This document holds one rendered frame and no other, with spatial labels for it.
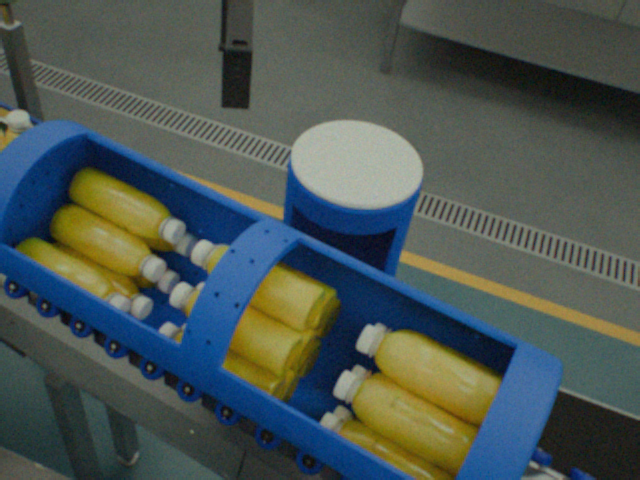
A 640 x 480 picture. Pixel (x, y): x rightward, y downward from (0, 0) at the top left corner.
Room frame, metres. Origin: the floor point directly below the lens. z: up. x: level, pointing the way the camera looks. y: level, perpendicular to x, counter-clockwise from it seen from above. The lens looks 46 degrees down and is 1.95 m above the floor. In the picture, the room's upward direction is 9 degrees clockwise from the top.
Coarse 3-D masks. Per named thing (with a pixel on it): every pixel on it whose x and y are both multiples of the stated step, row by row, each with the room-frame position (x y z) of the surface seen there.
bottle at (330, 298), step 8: (280, 264) 0.71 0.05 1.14; (296, 272) 0.70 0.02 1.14; (312, 280) 0.69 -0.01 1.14; (328, 288) 0.68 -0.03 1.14; (328, 296) 0.66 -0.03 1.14; (328, 304) 0.67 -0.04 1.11; (320, 312) 0.64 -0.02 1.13; (328, 312) 0.67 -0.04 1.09; (320, 320) 0.65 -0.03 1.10; (312, 328) 0.63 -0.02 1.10
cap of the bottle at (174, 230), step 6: (174, 222) 0.78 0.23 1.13; (180, 222) 0.78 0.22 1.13; (168, 228) 0.77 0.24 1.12; (174, 228) 0.77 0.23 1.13; (180, 228) 0.78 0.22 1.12; (168, 234) 0.76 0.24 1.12; (174, 234) 0.76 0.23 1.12; (180, 234) 0.78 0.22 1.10; (168, 240) 0.76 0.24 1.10; (174, 240) 0.76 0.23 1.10
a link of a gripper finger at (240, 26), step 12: (228, 0) 0.60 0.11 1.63; (240, 0) 0.60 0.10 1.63; (252, 0) 0.60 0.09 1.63; (228, 12) 0.59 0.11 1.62; (240, 12) 0.59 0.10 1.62; (252, 12) 0.60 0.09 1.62; (228, 24) 0.59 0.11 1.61; (240, 24) 0.59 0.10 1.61; (252, 24) 0.59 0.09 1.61; (228, 36) 0.58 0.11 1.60; (240, 36) 0.58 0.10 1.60; (252, 36) 0.58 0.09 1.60; (228, 48) 0.57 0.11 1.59; (252, 48) 0.58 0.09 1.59
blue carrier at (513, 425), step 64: (64, 128) 0.86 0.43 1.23; (0, 192) 0.72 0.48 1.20; (64, 192) 0.86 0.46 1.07; (192, 192) 0.85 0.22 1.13; (0, 256) 0.67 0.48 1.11; (256, 256) 0.64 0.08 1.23; (320, 256) 0.75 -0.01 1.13; (128, 320) 0.57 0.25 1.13; (192, 320) 0.56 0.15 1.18; (384, 320) 0.70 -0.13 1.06; (448, 320) 0.66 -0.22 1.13; (192, 384) 0.53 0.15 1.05; (320, 384) 0.62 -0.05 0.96; (512, 384) 0.49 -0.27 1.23; (320, 448) 0.44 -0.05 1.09; (512, 448) 0.42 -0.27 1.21
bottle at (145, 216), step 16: (80, 176) 0.84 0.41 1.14; (96, 176) 0.84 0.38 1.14; (80, 192) 0.82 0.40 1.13; (96, 192) 0.81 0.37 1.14; (112, 192) 0.81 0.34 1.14; (128, 192) 0.82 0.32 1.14; (144, 192) 0.83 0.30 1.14; (96, 208) 0.80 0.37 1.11; (112, 208) 0.79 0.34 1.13; (128, 208) 0.79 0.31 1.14; (144, 208) 0.79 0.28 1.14; (160, 208) 0.80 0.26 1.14; (128, 224) 0.77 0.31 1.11; (144, 224) 0.77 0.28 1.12; (160, 224) 0.78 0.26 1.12
